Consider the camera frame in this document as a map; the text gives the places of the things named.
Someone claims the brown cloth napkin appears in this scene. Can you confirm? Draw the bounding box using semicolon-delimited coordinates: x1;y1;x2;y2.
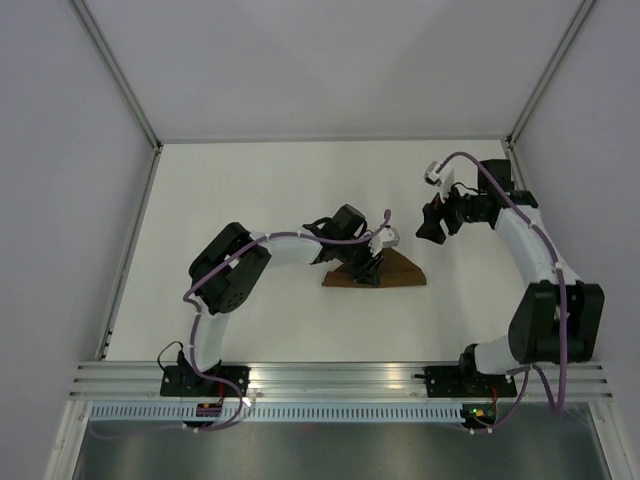
321;248;427;289

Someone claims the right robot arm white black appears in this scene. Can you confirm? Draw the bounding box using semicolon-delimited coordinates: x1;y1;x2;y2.
416;155;605;406

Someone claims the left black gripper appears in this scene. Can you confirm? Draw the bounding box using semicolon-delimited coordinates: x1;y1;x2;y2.
336;236;385;288

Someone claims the aluminium frame post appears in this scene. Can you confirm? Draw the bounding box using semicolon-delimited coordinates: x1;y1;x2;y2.
503;0;600;149
68;0;162;153

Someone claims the white slotted cable duct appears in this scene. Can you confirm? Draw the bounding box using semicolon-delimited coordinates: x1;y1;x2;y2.
90;401;463;423

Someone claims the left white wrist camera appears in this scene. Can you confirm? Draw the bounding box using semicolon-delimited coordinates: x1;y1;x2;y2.
369;227;400;256

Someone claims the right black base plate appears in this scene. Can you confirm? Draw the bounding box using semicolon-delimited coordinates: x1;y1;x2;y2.
422;365;518;399

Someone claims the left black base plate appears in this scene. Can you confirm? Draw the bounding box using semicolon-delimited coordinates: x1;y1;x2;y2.
160;365;250;398

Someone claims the right aluminium frame post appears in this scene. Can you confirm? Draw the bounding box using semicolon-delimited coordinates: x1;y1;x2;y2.
503;0;600;149

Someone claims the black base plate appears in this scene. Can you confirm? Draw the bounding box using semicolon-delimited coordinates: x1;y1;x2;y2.
422;365;518;399
160;365;250;398

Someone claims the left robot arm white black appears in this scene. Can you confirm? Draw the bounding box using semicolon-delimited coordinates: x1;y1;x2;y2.
183;204;399;396

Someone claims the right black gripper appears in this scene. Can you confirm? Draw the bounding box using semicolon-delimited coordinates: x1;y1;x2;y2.
415;177;486;245

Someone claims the aluminium front rail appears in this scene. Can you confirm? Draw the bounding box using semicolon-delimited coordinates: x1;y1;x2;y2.
68;361;613;403

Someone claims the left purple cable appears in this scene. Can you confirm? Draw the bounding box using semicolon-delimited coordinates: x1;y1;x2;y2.
89;209;394;441

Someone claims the left aluminium frame post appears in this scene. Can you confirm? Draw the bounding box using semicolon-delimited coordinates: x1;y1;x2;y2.
68;0;162;153

